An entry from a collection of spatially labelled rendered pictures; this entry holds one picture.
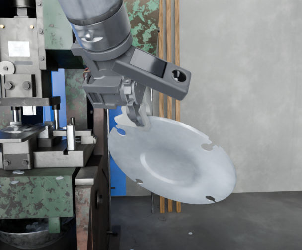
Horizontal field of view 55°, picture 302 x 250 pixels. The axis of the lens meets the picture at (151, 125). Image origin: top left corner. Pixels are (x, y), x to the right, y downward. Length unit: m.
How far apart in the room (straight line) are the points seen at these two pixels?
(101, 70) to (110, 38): 0.08
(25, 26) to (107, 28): 0.80
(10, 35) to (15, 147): 0.39
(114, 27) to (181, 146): 0.28
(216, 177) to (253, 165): 2.05
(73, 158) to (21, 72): 0.36
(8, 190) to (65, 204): 0.19
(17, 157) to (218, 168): 0.73
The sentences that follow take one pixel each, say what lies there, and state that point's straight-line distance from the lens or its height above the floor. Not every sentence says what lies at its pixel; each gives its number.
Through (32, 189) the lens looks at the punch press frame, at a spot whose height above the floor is 0.60.
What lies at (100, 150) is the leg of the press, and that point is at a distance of 1.41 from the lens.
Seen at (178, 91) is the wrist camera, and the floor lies 0.93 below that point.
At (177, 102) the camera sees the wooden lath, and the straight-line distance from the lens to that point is 2.12.
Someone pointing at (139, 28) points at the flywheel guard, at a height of 1.10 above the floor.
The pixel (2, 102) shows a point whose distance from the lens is 1.19.
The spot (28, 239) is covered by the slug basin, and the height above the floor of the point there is 0.38.
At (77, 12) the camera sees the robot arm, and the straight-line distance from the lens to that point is 0.37.
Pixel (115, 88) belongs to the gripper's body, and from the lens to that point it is 0.44.
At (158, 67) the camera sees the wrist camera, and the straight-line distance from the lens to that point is 0.43.
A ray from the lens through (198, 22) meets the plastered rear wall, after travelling 2.44.
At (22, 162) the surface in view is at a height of 0.67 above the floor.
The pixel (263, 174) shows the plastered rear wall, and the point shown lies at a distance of 2.72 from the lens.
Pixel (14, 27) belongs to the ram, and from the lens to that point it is 1.17.
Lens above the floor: 0.95
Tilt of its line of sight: 8 degrees down
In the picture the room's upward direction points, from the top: straight up
